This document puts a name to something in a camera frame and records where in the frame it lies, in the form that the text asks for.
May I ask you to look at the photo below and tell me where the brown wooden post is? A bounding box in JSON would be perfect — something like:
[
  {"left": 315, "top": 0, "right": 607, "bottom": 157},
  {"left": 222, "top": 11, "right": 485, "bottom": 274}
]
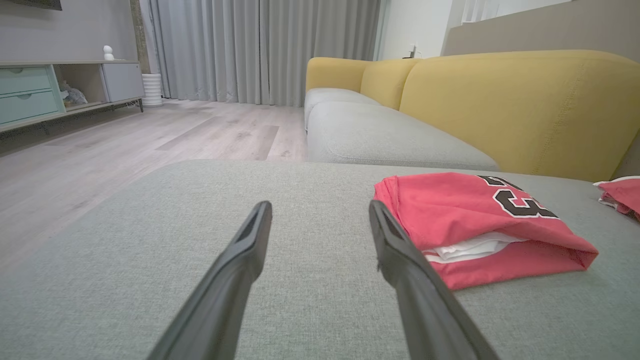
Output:
[{"left": 130, "top": 0, "right": 152, "bottom": 76}]

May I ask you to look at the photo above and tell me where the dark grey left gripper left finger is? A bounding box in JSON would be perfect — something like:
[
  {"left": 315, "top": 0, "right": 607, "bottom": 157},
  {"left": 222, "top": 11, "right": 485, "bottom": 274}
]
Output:
[{"left": 147, "top": 201, "right": 274, "bottom": 360}]

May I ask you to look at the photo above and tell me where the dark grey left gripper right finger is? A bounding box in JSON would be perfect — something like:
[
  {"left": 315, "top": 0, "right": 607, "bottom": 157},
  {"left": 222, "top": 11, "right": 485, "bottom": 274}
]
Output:
[{"left": 368, "top": 199, "right": 501, "bottom": 360}]

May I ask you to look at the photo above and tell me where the white ribbed floor vase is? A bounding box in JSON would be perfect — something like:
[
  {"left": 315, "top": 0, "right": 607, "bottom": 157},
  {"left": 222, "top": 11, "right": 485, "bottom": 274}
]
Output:
[{"left": 141, "top": 73, "right": 164, "bottom": 107}]

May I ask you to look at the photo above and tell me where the mint green cabinet drawer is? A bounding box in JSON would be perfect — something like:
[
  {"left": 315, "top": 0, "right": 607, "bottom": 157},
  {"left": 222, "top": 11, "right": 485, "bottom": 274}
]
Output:
[
  {"left": 0, "top": 90, "right": 63, "bottom": 126},
  {"left": 0, "top": 66, "right": 53, "bottom": 96}
]

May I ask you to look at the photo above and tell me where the wide yellow sofa back cushion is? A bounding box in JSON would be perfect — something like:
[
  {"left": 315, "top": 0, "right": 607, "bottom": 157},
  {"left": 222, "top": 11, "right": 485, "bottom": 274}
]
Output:
[{"left": 399, "top": 49, "right": 640, "bottom": 183}]

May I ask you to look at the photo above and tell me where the large grey sofa chaise cushion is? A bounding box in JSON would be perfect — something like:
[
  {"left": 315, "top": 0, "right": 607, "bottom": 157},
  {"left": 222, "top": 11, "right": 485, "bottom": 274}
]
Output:
[{"left": 0, "top": 160, "right": 640, "bottom": 360}]

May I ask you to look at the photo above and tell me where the grey plush toy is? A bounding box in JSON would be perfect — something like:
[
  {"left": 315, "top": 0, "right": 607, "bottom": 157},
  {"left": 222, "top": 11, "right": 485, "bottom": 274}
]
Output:
[{"left": 59, "top": 82, "right": 88, "bottom": 107}]

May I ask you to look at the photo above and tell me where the red garment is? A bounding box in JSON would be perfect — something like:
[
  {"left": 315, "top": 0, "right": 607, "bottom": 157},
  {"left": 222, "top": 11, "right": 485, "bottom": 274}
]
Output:
[{"left": 593, "top": 175, "right": 640, "bottom": 222}]

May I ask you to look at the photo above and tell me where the grey pleated curtain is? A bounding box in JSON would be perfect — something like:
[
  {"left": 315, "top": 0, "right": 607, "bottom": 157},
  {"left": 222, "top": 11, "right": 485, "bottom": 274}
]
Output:
[{"left": 139, "top": 0, "right": 386, "bottom": 107}]

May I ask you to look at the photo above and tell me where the narrow yellow sofa back cushion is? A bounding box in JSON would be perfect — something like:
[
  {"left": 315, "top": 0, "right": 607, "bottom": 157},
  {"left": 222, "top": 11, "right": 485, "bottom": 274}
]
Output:
[{"left": 360, "top": 58, "right": 423, "bottom": 111}]

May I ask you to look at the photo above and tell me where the red white basketball jersey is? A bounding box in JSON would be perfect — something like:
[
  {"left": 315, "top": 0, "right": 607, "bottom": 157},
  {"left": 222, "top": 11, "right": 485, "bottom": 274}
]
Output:
[{"left": 373, "top": 172, "right": 600, "bottom": 291}]

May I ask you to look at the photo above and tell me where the yellow sofa corner back cushion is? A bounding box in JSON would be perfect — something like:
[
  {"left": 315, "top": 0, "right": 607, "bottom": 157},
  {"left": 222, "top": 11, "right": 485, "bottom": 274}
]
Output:
[{"left": 305, "top": 57, "right": 375, "bottom": 93}]

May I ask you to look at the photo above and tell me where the long low media cabinet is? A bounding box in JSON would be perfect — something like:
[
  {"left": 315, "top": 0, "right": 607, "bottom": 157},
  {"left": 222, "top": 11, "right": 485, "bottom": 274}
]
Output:
[{"left": 0, "top": 60, "right": 146, "bottom": 133}]

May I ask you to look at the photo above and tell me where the grey sofa seat cushion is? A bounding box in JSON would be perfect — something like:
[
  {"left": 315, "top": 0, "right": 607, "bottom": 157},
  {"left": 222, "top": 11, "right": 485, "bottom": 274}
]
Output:
[
  {"left": 306, "top": 101, "right": 501, "bottom": 172},
  {"left": 303, "top": 88, "right": 382, "bottom": 132}
]

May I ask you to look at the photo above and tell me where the grey cabinet door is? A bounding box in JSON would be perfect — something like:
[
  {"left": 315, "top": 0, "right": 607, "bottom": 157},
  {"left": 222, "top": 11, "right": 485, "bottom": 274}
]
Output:
[{"left": 101, "top": 62, "right": 146, "bottom": 103}]

